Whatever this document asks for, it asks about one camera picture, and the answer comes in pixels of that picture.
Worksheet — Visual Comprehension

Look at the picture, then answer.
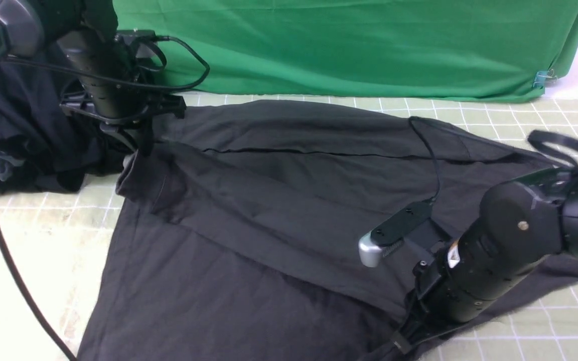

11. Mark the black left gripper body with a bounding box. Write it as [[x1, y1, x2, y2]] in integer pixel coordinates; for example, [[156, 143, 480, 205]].
[[60, 90, 187, 155]]

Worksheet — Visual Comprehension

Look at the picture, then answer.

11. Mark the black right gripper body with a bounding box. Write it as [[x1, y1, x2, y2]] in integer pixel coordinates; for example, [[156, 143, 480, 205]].
[[391, 261, 470, 354]]

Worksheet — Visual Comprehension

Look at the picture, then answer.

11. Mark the gray long sleeve shirt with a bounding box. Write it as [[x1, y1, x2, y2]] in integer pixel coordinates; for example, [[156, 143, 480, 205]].
[[76, 99, 578, 361]]

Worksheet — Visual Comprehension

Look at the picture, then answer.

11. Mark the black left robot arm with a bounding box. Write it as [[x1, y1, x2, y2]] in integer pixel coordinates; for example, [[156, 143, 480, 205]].
[[0, 1, 187, 154]]

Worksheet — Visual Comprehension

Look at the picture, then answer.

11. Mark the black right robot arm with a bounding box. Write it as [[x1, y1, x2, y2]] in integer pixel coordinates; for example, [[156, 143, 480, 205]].
[[391, 168, 578, 354]]

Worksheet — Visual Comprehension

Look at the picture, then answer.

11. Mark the black clothes pile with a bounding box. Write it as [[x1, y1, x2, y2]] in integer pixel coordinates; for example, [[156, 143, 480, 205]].
[[0, 62, 125, 195]]

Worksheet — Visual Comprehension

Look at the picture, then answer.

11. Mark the light green grid tablecloth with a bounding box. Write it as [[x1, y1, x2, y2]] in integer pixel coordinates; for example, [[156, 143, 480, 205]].
[[0, 96, 578, 360]]

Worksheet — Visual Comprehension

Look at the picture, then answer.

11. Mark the teal binder clip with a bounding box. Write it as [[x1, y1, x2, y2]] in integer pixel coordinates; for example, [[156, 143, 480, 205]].
[[532, 69, 558, 89]]

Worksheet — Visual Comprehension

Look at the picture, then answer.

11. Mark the green backdrop cloth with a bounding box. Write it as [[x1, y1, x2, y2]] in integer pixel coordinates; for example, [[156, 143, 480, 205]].
[[114, 1, 578, 102]]

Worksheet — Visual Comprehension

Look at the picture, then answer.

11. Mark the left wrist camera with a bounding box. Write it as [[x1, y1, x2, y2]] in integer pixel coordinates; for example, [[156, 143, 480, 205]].
[[115, 29, 167, 72]]

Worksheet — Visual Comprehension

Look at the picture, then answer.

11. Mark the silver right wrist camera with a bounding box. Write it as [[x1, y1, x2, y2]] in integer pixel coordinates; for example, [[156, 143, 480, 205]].
[[358, 200, 432, 268]]

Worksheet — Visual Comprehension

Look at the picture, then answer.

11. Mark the black right camera cable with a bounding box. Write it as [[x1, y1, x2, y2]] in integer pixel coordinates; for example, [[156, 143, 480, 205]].
[[408, 116, 443, 204]]

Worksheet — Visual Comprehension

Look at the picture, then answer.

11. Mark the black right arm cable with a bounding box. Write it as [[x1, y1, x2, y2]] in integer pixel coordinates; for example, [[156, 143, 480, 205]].
[[526, 129, 578, 173]]

